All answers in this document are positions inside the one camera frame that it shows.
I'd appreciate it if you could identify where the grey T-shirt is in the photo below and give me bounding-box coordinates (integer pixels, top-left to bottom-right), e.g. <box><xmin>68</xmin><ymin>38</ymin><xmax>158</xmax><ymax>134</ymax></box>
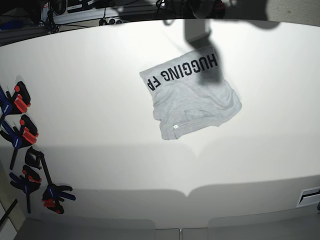
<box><xmin>139</xmin><ymin>45</ymin><xmax>242</xmax><ymax>140</ymax></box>

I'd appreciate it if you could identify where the large black blue bar clamp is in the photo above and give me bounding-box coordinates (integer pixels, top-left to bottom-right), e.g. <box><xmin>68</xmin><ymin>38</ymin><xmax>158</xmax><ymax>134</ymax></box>
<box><xmin>25</xmin><ymin>147</ymin><xmax>76</xmax><ymax>215</ymax></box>

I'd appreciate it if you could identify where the blue orange bar clamp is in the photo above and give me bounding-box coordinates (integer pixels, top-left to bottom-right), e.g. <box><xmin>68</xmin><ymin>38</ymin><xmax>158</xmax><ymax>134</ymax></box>
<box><xmin>0</xmin><ymin>81</ymin><xmax>31</xmax><ymax>123</ymax></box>
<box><xmin>0</xmin><ymin>114</ymin><xmax>39</xmax><ymax>170</ymax></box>
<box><xmin>9</xmin><ymin>164</ymin><xmax>42</xmax><ymax>214</ymax></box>

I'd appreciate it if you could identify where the top blue orange bar clamp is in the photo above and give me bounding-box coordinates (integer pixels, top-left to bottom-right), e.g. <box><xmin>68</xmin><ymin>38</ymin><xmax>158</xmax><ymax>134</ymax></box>
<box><xmin>0</xmin><ymin>81</ymin><xmax>31</xmax><ymax>123</ymax></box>

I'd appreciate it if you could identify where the aluminium frame rail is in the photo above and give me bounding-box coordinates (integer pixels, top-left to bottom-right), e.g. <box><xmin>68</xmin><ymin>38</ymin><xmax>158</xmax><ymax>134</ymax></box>
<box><xmin>0</xmin><ymin>7</ymin><xmax>156</xmax><ymax>47</ymax></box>

